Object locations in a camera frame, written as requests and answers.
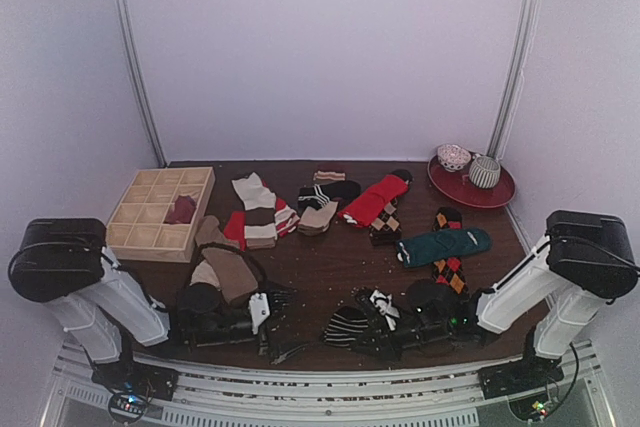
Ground black striped ankle sock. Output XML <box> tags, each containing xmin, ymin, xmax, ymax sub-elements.
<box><xmin>321</xmin><ymin>306</ymin><xmax>369</xmax><ymax>349</ymax></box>

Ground purple magenta striped sock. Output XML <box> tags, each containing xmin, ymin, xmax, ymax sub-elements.
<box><xmin>164</xmin><ymin>195</ymin><xmax>197</xmax><ymax>225</ymax></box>

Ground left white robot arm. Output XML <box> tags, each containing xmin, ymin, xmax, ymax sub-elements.
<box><xmin>7</xmin><ymin>218</ymin><xmax>307</xmax><ymax>391</ymax></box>

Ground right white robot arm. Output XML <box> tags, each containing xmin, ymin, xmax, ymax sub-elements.
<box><xmin>347</xmin><ymin>210</ymin><xmax>639</xmax><ymax>389</ymax></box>

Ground red beige striped socks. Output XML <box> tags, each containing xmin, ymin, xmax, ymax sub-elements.
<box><xmin>223</xmin><ymin>172</ymin><xmax>300</xmax><ymax>250</ymax></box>

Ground black orange argyle sock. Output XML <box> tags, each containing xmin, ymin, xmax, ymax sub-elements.
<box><xmin>432</xmin><ymin>207</ymin><xmax>469</xmax><ymax>298</ymax></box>

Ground brown beige sock pair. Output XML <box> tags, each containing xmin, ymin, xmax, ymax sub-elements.
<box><xmin>190</xmin><ymin>216</ymin><xmax>258</xmax><ymax>307</ymax></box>

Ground dark green sock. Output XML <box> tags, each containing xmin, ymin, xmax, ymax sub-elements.
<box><xmin>395</xmin><ymin>228</ymin><xmax>492</xmax><ymax>269</ymax></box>

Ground brown argyle sock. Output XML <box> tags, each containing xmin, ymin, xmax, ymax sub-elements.
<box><xmin>369</xmin><ymin>199</ymin><xmax>402</xmax><ymax>247</ymax></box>

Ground tan ankle sock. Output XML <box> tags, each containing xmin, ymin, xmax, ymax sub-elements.
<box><xmin>297</xmin><ymin>201</ymin><xmax>339</xmax><ymax>236</ymax></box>

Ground black white striped sock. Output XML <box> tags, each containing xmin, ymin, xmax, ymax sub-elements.
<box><xmin>297</xmin><ymin>180</ymin><xmax>361</xmax><ymax>210</ymax></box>

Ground red sock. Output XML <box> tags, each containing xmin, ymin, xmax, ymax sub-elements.
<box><xmin>337</xmin><ymin>169</ymin><xmax>413</xmax><ymax>228</ymax></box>

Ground wooden compartment box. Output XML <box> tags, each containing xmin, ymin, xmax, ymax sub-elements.
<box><xmin>107</xmin><ymin>167</ymin><xmax>215</xmax><ymax>263</ymax></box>

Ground beige striped folded sock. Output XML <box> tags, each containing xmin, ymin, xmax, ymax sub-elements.
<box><xmin>313</xmin><ymin>170</ymin><xmax>346</xmax><ymax>184</ymax></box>

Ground red round plate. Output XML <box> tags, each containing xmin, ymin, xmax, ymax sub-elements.
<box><xmin>427</xmin><ymin>152</ymin><xmax>517</xmax><ymax>209</ymax></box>

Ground striped grey cup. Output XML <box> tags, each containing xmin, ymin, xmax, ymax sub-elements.
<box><xmin>469</xmin><ymin>155</ymin><xmax>501</xmax><ymax>190</ymax></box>

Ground patterned white bowl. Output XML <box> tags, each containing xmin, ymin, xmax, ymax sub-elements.
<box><xmin>436</xmin><ymin>144</ymin><xmax>472</xmax><ymax>172</ymax></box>

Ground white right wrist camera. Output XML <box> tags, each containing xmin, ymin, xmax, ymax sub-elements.
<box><xmin>369</xmin><ymin>289</ymin><xmax>401</xmax><ymax>331</ymax></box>

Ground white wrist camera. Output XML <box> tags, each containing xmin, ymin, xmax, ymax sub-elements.
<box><xmin>248</xmin><ymin>292</ymin><xmax>271</xmax><ymax>335</ymax></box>
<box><xmin>369</xmin><ymin>289</ymin><xmax>401</xmax><ymax>331</ymax></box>

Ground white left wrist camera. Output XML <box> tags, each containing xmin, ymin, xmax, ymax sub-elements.
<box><xmin>248</xmin><ymin>292</ymin><xmax>271</xmax><ymax>335</ymax></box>

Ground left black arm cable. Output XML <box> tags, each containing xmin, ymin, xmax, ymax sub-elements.
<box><xmin>197</xmin><ymin>243</ymin><xmax>269</xmax><ymax>293</ymax></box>

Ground aluminium front rail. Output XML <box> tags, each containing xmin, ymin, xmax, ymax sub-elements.
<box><xmin>36</xmin><ymin>341</ymin><xmax>617</xmax><ymax>426</ymax></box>

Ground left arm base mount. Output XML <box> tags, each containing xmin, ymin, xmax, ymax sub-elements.
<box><xmin>88</xmin><ymin>352</ymin><xmax>179</xmax><ymax>426</ymax></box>

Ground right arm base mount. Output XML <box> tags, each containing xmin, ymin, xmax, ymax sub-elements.
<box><xmin>478</xmin><ymin>341</ymin><xmax>564</xmax><ymax>422</ymax></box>

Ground left aluminium corner post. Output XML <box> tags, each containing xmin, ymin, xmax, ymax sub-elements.
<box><xmin>114</xmin><ymin>0</ymin><xmax>168</xmax><ymax>168</ymax></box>

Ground aluminium corner post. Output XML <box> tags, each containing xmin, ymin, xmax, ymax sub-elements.
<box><xmin>487</xmin><ymin>0</ymin><xmax>540</xmax><ymax>161</ymax></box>
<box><xmin>114</xmin><ymin>0</ymin><xmax>168</xmax><ymax>168</ymax></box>

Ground right aluminium corner post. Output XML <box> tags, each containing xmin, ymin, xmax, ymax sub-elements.
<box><xmin>487</xmin><ymin>0</ymin><xmax>540</xmax><ymax>161</ymax></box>

